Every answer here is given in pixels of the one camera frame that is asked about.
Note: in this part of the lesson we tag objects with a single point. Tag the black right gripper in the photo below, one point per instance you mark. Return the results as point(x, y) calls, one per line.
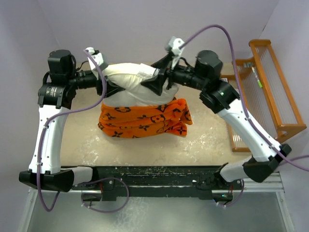
point(156, 83)

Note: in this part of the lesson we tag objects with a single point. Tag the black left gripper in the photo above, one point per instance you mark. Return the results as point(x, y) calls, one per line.
point(111, 88)

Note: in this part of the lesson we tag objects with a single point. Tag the white pillow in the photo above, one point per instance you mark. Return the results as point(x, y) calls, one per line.
point(129, 76)

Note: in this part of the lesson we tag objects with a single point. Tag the orange patterned pillowcase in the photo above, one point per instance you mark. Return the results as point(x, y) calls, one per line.
point(145, 121)

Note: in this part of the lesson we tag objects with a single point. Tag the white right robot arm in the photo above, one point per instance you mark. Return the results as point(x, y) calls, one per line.
point(223, 100)

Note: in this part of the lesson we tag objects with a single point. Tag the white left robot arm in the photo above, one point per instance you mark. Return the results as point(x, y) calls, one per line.
point(59, 86)

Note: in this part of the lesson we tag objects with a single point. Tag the grey small clip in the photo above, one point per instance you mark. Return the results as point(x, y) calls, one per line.
point(248, 64)

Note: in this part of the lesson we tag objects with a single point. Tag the green tipped white pen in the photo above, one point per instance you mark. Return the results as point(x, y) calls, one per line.
point(256, 76)

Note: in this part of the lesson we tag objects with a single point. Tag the orange wooden tiered rack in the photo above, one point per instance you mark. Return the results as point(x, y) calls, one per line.
point(273, 105)

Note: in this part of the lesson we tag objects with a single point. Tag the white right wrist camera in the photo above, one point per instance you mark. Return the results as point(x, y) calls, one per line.
point(176, 47)

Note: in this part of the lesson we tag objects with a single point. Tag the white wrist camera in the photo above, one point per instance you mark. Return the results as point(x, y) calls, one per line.
point(176, 47)
point(99, 59)

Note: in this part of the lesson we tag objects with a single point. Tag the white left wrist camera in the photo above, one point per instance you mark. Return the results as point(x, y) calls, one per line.
point(99, 59)

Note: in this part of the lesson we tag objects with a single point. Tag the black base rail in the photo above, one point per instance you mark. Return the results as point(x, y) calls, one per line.
point(110, 182)

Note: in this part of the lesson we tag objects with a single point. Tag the aluminium frame rail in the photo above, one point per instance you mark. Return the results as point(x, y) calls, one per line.
point(256, 207)

